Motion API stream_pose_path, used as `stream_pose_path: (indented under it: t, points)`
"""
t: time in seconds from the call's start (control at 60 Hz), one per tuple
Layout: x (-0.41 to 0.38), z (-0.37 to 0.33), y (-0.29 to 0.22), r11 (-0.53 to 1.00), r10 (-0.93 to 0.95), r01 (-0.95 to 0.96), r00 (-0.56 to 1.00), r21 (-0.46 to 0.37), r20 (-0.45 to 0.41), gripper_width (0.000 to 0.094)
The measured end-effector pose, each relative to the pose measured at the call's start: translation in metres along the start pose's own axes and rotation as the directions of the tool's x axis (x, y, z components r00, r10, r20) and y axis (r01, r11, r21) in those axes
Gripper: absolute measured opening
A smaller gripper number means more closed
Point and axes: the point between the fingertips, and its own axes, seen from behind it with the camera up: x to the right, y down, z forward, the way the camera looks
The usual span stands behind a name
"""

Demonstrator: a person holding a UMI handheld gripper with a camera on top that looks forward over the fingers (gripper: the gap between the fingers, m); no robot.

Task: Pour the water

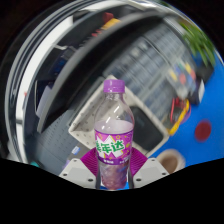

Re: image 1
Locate beige patterned cup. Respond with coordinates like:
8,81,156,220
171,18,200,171
155,148,187,175

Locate black zip case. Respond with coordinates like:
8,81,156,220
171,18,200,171
129,105,165,153

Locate black box with white label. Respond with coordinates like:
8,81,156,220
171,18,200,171
186,79,206,105

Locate clear organizer box colourful parts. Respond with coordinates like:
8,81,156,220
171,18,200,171
169,59,198,98

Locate flat round red coaster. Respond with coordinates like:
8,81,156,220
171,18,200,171
194,119,213,143

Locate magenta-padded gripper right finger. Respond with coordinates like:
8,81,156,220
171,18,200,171
127,147,170,190

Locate green potted plant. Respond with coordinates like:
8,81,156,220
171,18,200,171
179,21,218,68

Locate black wall shelf unit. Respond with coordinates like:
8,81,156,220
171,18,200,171
13,6,174,134

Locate yellow multimeter with red leads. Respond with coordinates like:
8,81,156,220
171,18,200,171
168,98,191,137

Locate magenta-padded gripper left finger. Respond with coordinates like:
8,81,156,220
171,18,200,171
59,147,100,190

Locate clear purple-capped drink bottle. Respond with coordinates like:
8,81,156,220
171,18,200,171
93,78,136,191

